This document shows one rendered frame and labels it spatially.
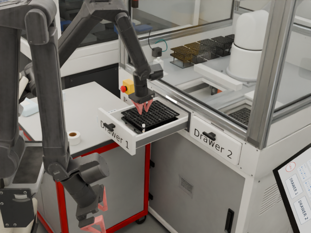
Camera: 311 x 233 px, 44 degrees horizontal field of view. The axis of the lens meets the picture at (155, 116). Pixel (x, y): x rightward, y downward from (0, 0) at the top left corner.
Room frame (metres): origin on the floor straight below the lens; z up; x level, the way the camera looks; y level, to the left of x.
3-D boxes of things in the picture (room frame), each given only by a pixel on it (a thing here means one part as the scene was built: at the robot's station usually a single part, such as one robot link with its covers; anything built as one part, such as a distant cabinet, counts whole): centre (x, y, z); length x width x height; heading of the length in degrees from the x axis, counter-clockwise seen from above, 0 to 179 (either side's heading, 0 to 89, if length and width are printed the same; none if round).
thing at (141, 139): (1.62, 0.02, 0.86); 0.40 x 0.26 x 0.06; 130
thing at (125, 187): (1.82, 0.43, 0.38); 0.62 x 0.58 x 0.76; 40
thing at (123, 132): (1.49, 0.18, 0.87); 0.29 x 0.02 x 0.11; 40
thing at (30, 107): (1.84, 0.72, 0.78); 0.15 x 0.10 x 0.04; 50
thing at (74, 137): (1.55, 0.39, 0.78); 0.07 x 0.07 x 0.04
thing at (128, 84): (1.94, 0.16, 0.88); 0.07 x 0.05 x 0.07; 40
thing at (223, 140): (1.45, -0.27, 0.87); 0.29 x 0.02 x 0.11; 40
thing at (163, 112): (1.62, 0.02, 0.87); 0.22 x 0.18 x 0.06; 130
